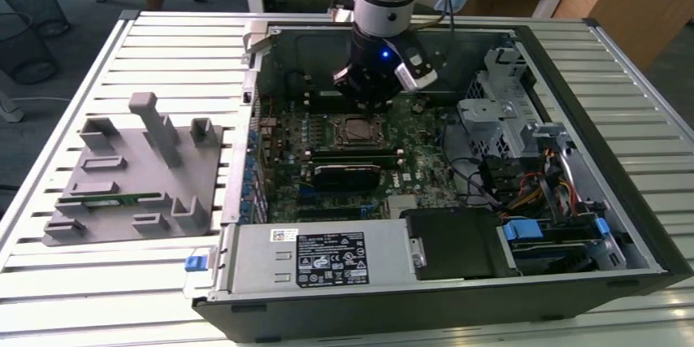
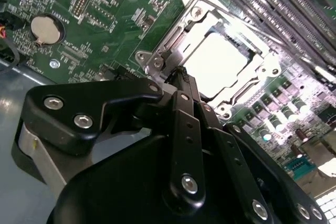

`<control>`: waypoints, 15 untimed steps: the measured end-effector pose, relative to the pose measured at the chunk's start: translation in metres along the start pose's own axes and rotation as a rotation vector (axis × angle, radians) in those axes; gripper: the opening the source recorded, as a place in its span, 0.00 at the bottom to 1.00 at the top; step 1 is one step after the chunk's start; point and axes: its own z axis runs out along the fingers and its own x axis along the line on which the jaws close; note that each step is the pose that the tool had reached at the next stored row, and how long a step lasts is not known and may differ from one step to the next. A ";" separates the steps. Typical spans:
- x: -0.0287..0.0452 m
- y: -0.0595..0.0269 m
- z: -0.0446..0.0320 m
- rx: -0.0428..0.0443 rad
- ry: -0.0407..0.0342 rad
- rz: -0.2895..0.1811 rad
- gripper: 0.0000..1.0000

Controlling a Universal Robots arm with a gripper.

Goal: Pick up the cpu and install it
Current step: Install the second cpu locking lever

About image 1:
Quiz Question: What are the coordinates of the green RAM stick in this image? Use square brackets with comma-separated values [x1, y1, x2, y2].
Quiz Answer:
[58, 192, 140, 206]

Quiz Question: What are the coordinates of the metal socket cover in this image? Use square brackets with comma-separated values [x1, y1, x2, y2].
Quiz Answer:
[331, 113, 393, 150]

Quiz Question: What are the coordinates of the black wire mesh bin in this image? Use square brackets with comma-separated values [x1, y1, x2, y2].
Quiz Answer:
[0, 0, 72, 37]
[0, 11, 60, 86]

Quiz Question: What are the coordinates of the CPU socket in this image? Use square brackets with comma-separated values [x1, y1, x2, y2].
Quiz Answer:
[330, 112, 394, 151]

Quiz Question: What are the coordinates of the wooden cabinet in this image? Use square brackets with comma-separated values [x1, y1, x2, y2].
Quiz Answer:
[553, 0, 694, 72]

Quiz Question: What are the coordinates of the black graphics card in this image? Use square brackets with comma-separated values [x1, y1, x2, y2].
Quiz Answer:
[311, 163, 385, 193]

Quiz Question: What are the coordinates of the silver drive cage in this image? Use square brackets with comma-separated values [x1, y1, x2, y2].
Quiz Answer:
[454, 46, 549, 161]

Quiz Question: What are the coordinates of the silver power supply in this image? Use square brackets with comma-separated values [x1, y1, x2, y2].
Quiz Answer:
[208, 219, 430, 295]

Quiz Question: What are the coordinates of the black PC case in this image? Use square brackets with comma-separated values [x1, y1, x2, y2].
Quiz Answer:
[190, 17, 694, 344]

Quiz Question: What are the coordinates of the white furniture leg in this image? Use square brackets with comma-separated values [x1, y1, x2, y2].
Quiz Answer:
[0, 78, 27, 123]

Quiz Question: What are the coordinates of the silver disk bay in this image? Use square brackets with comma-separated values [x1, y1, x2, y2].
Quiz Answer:
[495, 216, 630, 277]

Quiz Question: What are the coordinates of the silver CPU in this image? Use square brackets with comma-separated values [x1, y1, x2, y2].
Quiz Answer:
[346, 119, 381, 143]

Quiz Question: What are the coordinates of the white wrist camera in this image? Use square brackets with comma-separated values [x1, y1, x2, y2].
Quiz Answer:
[394, 43, 441, 91]

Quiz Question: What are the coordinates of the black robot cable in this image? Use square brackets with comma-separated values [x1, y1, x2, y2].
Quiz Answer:
[431, 0, 461, 46]

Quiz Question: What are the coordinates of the silver chipset heatsink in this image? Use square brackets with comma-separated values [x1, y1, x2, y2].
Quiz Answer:
[387, 195, 423, 213]

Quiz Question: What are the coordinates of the black expansion slot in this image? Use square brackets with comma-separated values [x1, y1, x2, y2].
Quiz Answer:
[298, 207, 361, 220]

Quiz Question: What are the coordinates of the multicolour power wire harness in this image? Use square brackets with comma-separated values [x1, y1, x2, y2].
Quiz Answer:
[501, 151, 579, 220]

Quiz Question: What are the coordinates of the blue case latch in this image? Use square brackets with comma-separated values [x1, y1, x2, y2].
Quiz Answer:
[183, 255, 211, 273]

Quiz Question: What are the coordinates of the black plastic shroud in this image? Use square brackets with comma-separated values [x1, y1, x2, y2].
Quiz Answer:
[399, 207, 523, 282]

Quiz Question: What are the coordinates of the grey parts rack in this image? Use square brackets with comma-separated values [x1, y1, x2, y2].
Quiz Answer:
[42, 91, 224, 247]

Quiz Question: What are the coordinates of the green motherboard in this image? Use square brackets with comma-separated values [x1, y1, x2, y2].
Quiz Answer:
[258, 94, 478, 224]

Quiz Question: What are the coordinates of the blue disk carrier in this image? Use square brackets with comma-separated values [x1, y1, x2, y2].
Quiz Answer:
[501, 219, 545, 251]

